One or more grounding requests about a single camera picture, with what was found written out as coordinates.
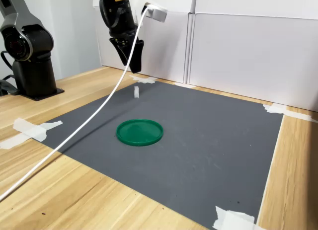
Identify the white tape patch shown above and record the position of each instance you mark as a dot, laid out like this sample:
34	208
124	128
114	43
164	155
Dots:
231	218
29	130
280	108
144	79
185	85

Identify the dark grey mat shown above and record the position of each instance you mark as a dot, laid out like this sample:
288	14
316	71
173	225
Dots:
198	140

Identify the round green lid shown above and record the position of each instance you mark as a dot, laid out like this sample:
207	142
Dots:
139	133

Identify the small white plastic terminal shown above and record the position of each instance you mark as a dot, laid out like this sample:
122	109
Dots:
136	92

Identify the white grey camera box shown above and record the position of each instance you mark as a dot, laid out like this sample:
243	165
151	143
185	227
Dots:
157	14

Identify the white partition panel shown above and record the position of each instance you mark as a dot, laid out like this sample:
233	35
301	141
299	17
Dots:
248	58
164	48

